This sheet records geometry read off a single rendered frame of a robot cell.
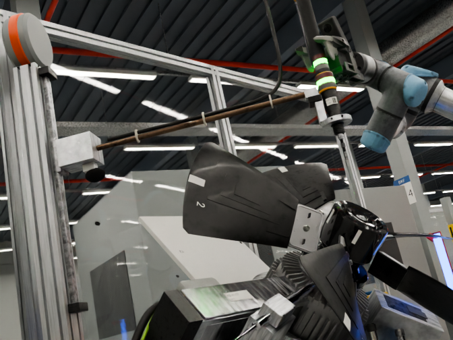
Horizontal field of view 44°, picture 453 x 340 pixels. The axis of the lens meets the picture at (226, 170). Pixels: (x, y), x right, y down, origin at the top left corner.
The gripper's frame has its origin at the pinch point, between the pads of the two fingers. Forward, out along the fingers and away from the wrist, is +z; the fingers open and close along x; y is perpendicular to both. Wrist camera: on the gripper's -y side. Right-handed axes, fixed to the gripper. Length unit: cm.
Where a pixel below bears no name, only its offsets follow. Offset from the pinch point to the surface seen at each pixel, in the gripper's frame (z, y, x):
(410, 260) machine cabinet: -424, 34, 199
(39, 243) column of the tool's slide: 42, 32, 59
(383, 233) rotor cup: 6.9, 48.4, -9.1
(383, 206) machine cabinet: -410, -23, 203
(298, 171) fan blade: -6.4, 26.4, 15.8
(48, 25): 25, -37, 70
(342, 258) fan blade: 23, 52, -9
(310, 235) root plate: 13.8, 45.6, 2.9
